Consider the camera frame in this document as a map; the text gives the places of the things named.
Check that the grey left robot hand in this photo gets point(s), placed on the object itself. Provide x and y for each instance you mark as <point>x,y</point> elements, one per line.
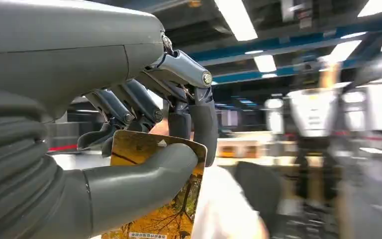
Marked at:
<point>62,59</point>

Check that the yellow autumn picture card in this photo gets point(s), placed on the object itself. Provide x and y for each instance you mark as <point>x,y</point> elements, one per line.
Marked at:
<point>168,221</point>

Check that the long ceiling light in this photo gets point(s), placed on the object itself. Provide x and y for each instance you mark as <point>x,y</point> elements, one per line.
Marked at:
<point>237,19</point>
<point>265,63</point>
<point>342,51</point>
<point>375,6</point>

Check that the blue ceiling beam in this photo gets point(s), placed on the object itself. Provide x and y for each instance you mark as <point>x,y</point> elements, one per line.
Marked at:
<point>276,44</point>

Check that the person in pale shirt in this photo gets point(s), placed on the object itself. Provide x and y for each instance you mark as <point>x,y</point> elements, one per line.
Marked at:
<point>224,204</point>

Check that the black office chair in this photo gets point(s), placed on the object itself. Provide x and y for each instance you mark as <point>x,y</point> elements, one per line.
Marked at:
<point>260,188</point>

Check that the white humanoid robot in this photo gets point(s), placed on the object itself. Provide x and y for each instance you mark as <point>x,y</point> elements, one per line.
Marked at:
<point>313,112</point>

